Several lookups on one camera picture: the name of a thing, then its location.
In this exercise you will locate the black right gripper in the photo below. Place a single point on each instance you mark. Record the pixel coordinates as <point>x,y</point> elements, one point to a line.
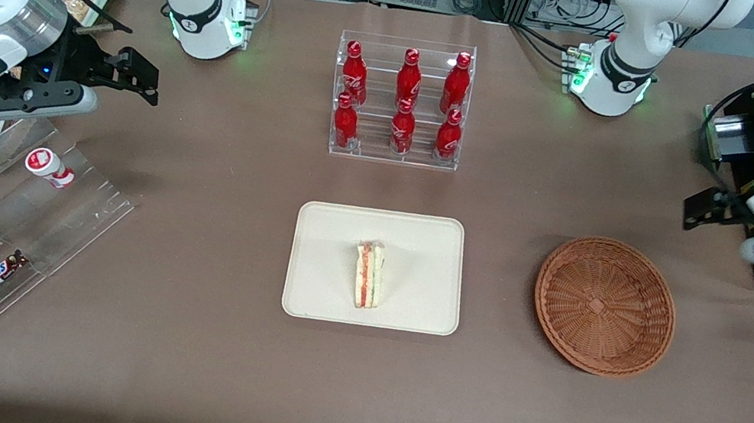
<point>79,59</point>

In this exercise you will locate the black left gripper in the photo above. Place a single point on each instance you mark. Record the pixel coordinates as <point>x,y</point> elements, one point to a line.
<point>729,204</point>

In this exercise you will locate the triangular sandwich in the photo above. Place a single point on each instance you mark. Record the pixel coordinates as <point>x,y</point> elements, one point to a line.
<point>369,276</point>

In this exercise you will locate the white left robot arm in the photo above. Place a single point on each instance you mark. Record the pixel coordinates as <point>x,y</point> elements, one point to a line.
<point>637,32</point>

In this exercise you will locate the brown wicker basket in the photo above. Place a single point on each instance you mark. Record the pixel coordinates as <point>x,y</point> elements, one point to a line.
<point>604,307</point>

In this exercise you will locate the cream plastic tray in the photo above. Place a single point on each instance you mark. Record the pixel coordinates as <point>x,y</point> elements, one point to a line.
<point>330,259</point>

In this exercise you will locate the red white yogurt bottle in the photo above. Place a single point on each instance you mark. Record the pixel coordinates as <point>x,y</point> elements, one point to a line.
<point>48,165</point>

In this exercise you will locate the clear acrylic stepped display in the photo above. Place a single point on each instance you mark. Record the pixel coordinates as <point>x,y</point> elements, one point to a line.
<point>31,236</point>

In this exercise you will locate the red cola bottle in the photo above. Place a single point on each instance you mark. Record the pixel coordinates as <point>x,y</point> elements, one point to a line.
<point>354,72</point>
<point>345,124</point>
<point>409,78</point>
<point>402,131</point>
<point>447,137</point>
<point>456,84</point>

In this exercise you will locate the clear acrylic bottle rack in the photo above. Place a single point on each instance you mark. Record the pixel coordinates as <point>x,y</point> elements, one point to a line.
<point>373,145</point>

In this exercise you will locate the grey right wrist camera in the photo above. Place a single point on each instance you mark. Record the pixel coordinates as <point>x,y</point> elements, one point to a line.
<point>36,99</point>

